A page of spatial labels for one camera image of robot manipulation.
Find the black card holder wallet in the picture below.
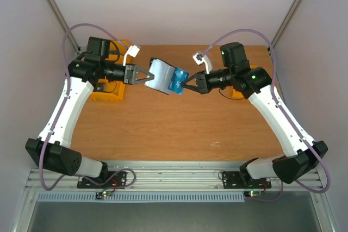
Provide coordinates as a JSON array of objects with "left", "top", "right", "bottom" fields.
[{"left": 145, "top": 58, "right": 175, "bottom": 95}]

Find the dark VIP card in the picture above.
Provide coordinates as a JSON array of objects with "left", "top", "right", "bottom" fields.
[{"left": 94, "top": 83, "right": 105, "bottom": 92}]

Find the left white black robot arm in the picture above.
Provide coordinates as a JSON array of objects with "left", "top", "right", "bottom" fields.
[{"left": 25, "top": 37, "right": 154, "bottom": 187}]

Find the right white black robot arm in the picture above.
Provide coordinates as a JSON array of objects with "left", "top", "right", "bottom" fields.
[{"left": 181, "top": 42, "right": 328, "bottom": 187}]

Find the yellow bin near left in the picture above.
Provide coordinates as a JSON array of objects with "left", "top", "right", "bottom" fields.
[{"left": 90, "top": 79, "right": 126, "bottom": 102}]

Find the yellow bin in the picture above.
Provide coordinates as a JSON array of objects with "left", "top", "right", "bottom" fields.
[
  {"left": 231, "top": 65, "right": 257, "bottom": 100},
  {"left": 90, "top": 79, "right": 126, "bottom": 102},
  {"left": 107, "top": 40, "right": 130, "bottom": 62}
]

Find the yellow bin far left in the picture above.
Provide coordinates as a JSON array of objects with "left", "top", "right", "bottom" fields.
[{"left": 107, "top": 40, "right": 130, "bottom": 62}]

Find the yellow bin right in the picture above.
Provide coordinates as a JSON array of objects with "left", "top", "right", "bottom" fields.
[{"left": 231, "top": 65, "right": 257, "bottom": 100}]

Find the right small circuit board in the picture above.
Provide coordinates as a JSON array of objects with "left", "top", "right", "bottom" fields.
[{"left": 244, "top": 190, "right": 264, "bottom": 198}]

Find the small circuit board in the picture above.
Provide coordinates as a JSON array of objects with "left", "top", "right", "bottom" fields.
[
  {"left": 244, "top": 190, "right": 264, "bottom": 198},
  {"left": 95, "top": 191, "right": 114, "bottom": 200}
]

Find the left small circuit board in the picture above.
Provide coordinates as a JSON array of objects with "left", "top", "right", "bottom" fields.
[{"left": 95, "top": 191, "right": 114, "bottom": 200}]

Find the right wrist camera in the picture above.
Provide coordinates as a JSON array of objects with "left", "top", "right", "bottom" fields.
[{"left": 192, "top": 51, "right": 213, "bottom": 74}]

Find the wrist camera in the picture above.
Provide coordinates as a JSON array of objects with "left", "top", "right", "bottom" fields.
[
  {"left": 122, "top": 45, "right": 141, "bottom": 66},
  {"left": 192, "top": 51, "right": 213, "bottom": 74}
]

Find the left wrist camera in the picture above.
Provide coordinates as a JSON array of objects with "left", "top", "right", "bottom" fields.
[{"left": 122, "top": 45, "right": 141, "bottom": 66}]

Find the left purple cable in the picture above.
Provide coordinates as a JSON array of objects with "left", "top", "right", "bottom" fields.
[{"left": 39, "top": 23, "right": 136, "bottom": 191}]

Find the purple cable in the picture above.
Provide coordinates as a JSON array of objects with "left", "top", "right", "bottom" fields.
[
  {"left": 39, "top": 23, "right": 136, "bottom": 191},
  {"left": 201, "top": 28, "right": 332, "bottom": 203}
]

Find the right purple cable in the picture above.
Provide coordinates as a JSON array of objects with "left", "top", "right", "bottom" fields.
[{"left": 201, "top": 28, "right": 332, "bottom": 203}]

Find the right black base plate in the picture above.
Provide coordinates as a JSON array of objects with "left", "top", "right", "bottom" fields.
[{"left": 217, "top": 171, "right": 272, "bottom": 190}]

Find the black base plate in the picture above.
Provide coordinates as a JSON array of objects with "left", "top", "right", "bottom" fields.
[
  {"left": 217, "top": 171, "right": 272, "bottom": 190},
  {"left": 77, "top": 171, "right": 127, "bottom": 189}
]

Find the aluminium rail frame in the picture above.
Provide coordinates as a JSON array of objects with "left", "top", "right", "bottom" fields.
[{"left": 24, "top": 160, "right": 324, "bottom": 192}]

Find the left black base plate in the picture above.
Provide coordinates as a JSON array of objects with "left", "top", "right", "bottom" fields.
[{"left": 77, "top": 171, "right": 127, "bottom": 189}]

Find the left aluminium corner post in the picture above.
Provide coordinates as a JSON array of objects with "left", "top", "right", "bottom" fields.
[{"left": 32, "top": 0, "right": 82, "bottom": 55}]

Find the aluminium corner post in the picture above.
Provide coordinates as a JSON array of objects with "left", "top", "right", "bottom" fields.
[
  {"left": 32, "top": 0, "right": 82, "bottom": 55},
  {"left": 271, "top": 0, "right": 303, "bottom": 47}
]

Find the grey slotted cable duct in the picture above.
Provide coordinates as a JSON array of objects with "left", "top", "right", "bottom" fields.
[{"left": 37, "top": 191, "right": 245, "bottom": 203}]

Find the right aluminium corner post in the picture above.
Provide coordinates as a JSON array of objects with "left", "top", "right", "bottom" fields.
[{"left": 271, "top": 0, "right": 303, "bottom": 47}]

